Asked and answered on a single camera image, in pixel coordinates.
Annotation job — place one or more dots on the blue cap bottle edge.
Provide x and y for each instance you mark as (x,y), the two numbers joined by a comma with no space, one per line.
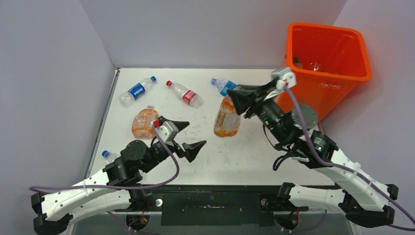
(109,156)

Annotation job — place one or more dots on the clear Pepsi bottle top left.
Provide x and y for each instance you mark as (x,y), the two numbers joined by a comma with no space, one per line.
(131,95)

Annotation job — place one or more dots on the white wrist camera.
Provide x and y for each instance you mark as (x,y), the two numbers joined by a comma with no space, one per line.
(166,131)
(284,77)

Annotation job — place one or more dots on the orange plastic bin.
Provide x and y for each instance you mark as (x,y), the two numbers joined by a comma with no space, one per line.
(344,59)

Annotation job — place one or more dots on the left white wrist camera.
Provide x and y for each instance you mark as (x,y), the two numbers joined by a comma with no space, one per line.
(166,131)

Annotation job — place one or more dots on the crushed orange label bottle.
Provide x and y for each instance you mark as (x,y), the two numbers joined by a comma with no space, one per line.
(227,121)

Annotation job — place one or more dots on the crushed blue label bottle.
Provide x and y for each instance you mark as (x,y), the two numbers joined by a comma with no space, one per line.
(223,85)

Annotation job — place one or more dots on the red cap water bottle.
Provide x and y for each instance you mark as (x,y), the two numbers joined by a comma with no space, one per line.
(188,96)

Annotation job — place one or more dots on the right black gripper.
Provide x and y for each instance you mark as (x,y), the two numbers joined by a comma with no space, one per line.
(242,96)

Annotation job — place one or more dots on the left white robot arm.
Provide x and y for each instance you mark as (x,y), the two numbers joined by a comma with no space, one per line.
(115,187)

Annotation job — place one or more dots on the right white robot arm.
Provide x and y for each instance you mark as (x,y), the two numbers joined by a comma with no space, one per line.
(361,199)

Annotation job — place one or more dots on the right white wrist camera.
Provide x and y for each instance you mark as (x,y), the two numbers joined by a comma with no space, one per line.
(284,77)

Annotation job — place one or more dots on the green plastic bottle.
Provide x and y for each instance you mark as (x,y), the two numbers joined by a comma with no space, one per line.
(297,63)

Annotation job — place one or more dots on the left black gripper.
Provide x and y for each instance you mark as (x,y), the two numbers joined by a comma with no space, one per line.
(191,150)

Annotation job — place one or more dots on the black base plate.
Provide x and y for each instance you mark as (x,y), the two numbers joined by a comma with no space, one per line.
(212,205)

